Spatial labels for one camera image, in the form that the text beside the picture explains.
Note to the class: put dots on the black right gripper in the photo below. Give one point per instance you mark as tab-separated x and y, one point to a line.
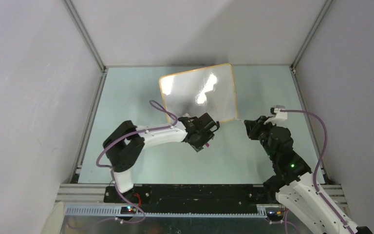
253	126

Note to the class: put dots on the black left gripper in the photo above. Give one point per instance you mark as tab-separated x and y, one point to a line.
198	146

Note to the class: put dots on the yellow framed whiteboard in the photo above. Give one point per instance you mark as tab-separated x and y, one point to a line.
203	90

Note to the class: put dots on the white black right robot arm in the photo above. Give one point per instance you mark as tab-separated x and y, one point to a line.
294	185

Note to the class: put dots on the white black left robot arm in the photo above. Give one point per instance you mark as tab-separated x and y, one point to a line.
124	146

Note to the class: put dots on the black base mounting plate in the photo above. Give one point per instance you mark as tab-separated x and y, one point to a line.
194	197

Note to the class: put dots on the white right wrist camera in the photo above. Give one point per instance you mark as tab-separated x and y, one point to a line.
278	115

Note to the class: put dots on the grey slotted cable duct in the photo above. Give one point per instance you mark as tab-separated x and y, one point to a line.
123	211

